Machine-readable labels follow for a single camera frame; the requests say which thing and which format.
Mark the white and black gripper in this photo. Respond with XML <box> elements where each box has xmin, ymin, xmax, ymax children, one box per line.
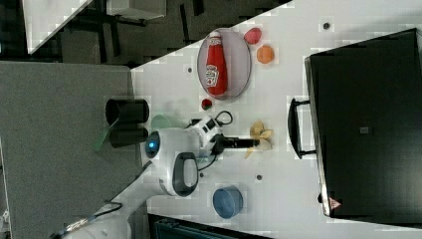
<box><xmin>191</xmin><ymin>116</ymin><xmax>260</xmax><ymax>156</ymax></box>

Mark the peeled toy banana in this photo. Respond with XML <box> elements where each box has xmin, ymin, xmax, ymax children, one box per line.
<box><xmin>244</xmin><ymin>120</ymin><xmax>274</xmax><ymax>158</ymax></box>

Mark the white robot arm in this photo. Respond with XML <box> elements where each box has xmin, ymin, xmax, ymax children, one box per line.
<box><xmin>49</xmin><ymin>116</ymin><xmax>260</xmax><ymax>239</ymax></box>

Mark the toy strawberry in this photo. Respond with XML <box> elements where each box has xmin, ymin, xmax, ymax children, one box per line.
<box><xmin>201</xmin><ymin>99</ymin><xmax>213</xmax><ymax>111</ymax></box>

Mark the blue bowl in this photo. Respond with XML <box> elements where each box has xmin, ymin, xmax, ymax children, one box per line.
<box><xmin>212</xmin><ymin>185</ymin><xmax>244</xmax><ymax>219</ymax></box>

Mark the red ketchup bottle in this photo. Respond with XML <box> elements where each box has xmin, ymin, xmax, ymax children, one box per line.
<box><xmin>205</xmin><ymin>31</ymin><xmax>228</xmax><ymax>96</ymax></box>

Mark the green perforated colander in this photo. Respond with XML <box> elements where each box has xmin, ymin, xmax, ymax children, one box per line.
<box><xmin>150</xmin><ymin>115</ymin><xmax>186</xmax><ymax>131</ymax></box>

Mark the grey oval plate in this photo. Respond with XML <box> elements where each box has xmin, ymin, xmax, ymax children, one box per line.
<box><xmin>197</xmin><ymin>28</ymin><xmax>252</xmax><ymax>101</ymax></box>

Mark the orange toy fruit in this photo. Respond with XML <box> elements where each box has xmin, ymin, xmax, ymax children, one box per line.
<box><xmin>257</xmin><ymin>45</ymin><xmax>275</xmax><ymax>64</ymax></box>

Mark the black cylinder holder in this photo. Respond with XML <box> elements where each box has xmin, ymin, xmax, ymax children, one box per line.
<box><xmin>105</xmin><ymin>99</ymin><xmax>149</xmax><ymax>124</ymax></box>
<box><xmin>109</xmin><ymin>127</ymin><xmax>148</xmax><ymax>148</ymax></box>

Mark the red toy apple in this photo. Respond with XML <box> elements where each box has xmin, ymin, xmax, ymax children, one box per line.
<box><xmin>244</xmin><ymin>28</ymin><xmax>262</xmax><ymax>45</ymax></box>

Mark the black toaster oven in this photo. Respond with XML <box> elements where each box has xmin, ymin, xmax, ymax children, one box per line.
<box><xmin>305</xmin><ymin>29</ymin><xmax>422</xmax><ymax>228</ymax></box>

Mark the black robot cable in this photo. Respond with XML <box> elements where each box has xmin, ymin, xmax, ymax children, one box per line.
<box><xmin>49</xmin><ymin>198</ymin><xmax>123</xmax><ymax>238</ymax></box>

